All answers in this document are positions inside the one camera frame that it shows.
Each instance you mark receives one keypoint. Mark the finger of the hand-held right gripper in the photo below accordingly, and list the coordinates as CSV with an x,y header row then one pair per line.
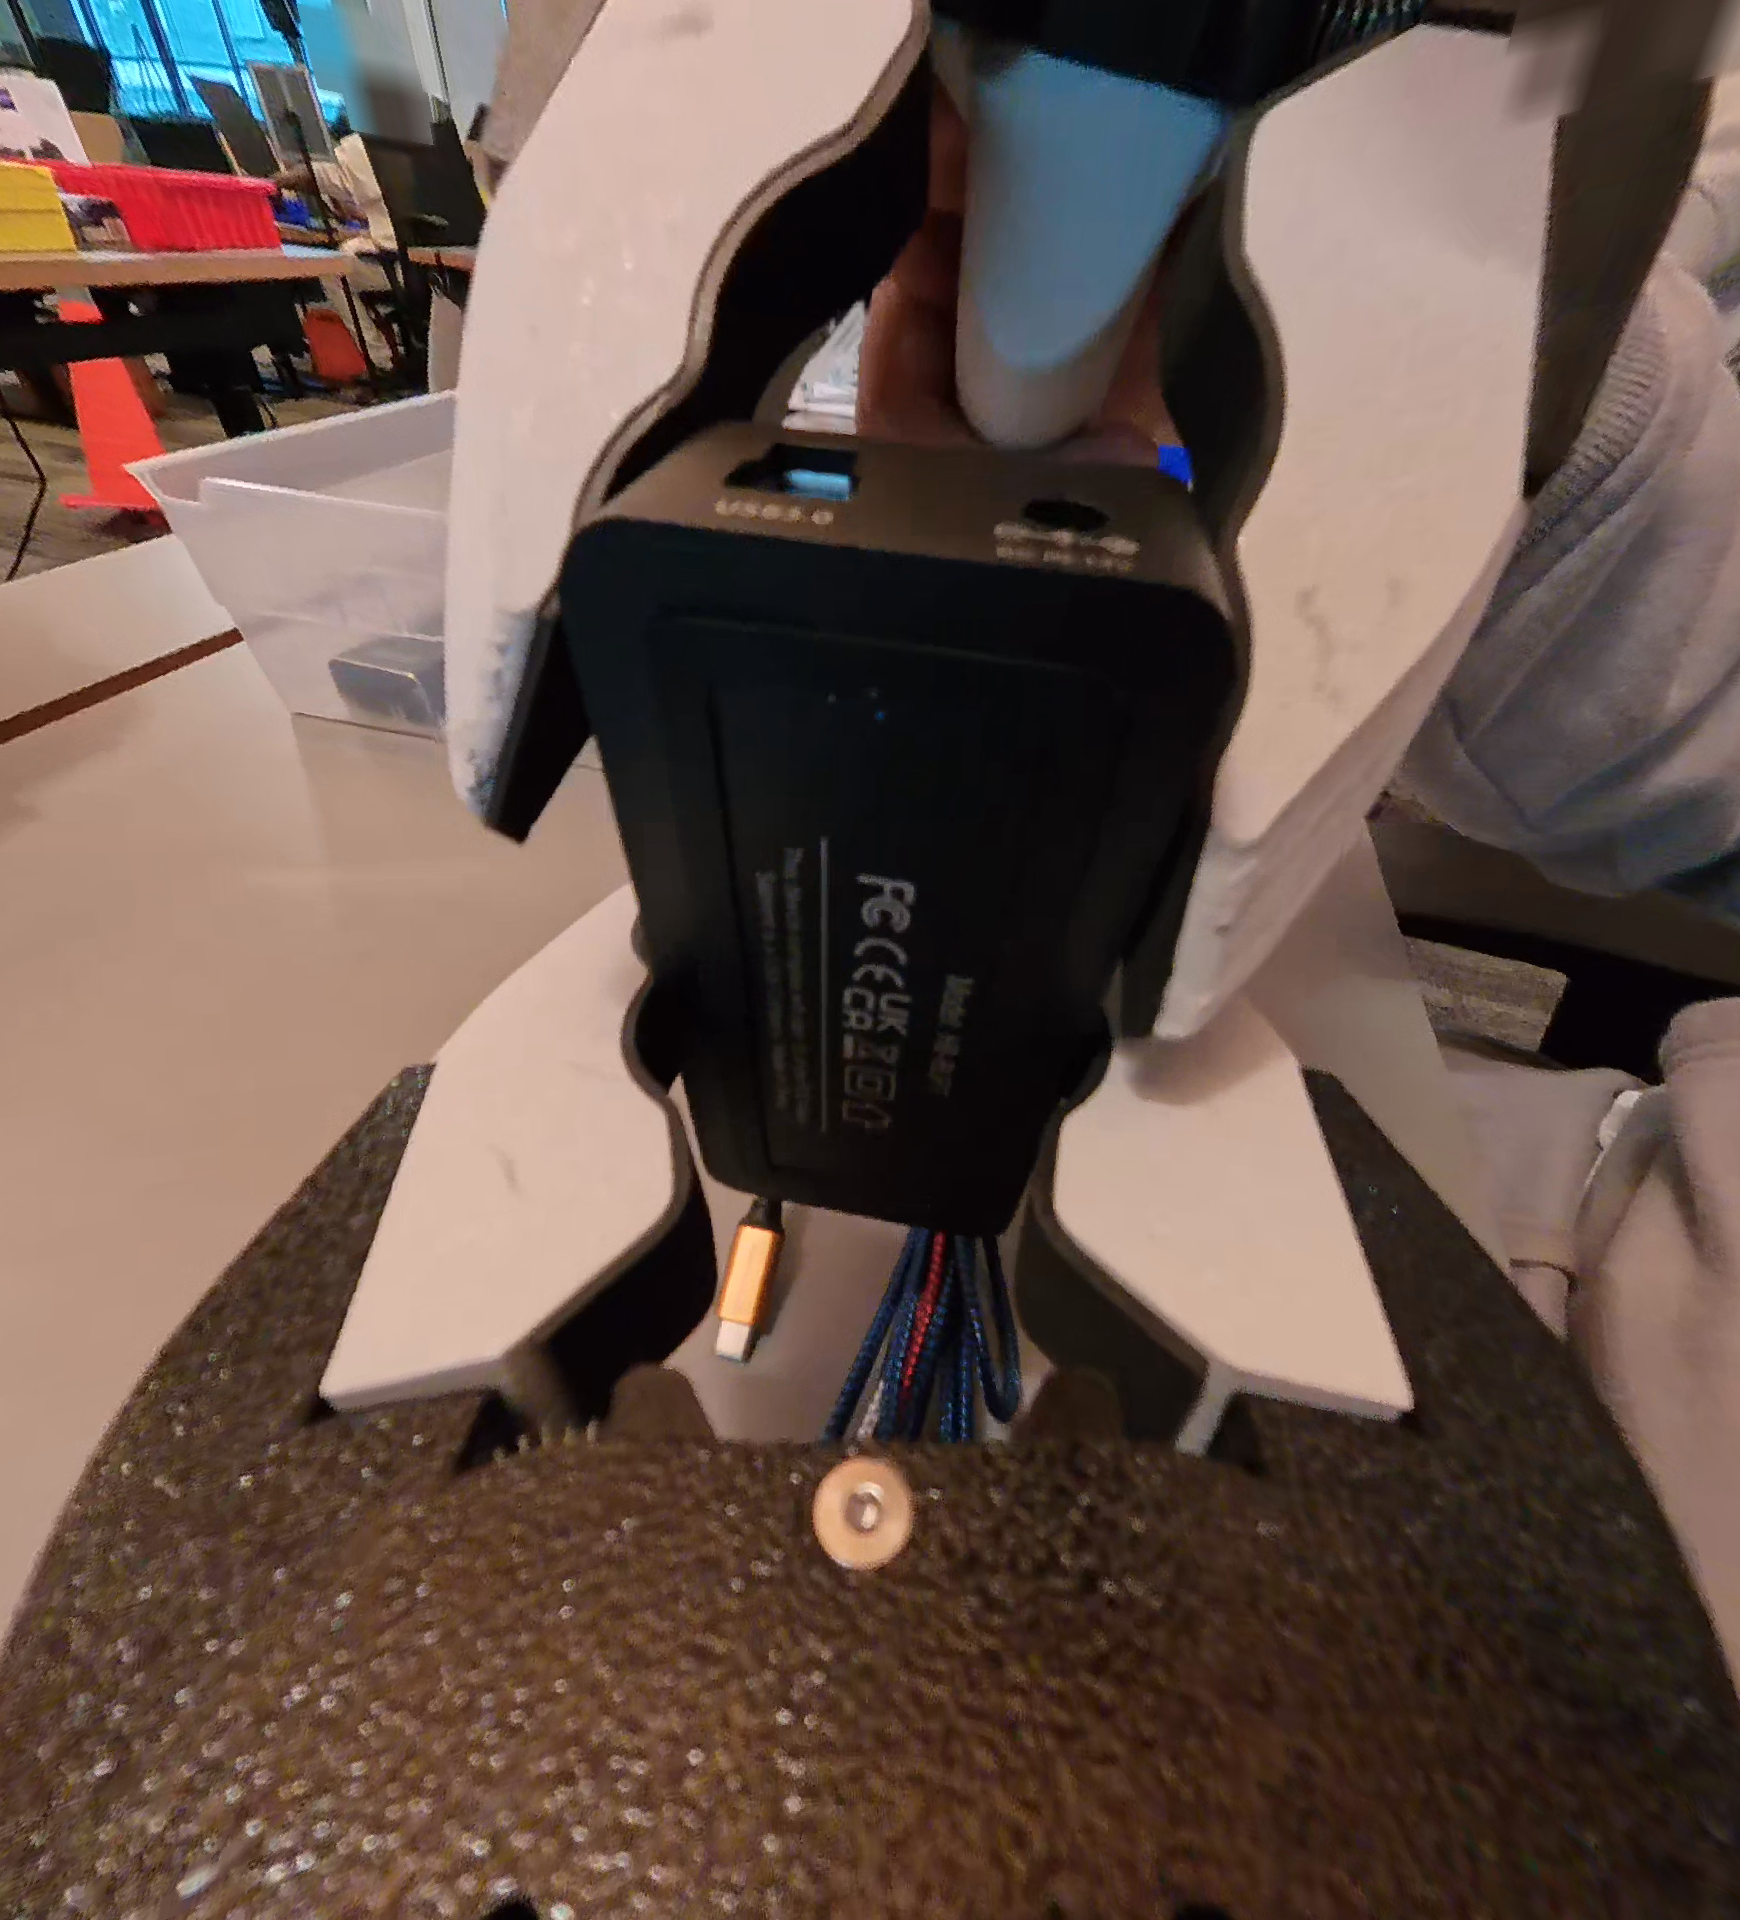
x,y
585,302
1380,449

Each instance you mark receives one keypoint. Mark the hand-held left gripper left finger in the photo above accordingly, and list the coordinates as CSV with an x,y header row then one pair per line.
x,y
495,1202

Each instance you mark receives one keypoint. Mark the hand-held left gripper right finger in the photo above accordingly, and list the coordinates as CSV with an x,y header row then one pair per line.
x,y
1229,1232

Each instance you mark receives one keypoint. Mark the clear plastic bin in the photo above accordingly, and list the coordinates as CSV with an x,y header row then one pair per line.
x,y
285,570

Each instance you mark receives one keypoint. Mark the black USB hub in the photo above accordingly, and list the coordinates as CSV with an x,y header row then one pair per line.
x,y
884,780

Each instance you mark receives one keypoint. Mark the person's right forearm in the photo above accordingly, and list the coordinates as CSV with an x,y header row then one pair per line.
x,y
1633,676

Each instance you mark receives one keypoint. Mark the white desk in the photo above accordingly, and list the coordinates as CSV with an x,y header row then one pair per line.
x,y
135,975

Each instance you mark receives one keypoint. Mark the person's right hand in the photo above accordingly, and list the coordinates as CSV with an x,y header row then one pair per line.
x,y
912,332

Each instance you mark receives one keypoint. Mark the orange bag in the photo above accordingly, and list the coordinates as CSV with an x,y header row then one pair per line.
x,y
328,341

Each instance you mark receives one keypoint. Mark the black office chair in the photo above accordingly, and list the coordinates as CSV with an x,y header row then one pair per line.
x,y
1606,1005

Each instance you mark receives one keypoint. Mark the large grid window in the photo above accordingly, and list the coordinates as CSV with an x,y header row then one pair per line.
x,y
181,38

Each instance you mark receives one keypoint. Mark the orange traffic cone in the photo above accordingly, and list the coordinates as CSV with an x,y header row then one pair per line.
x,y
112,428

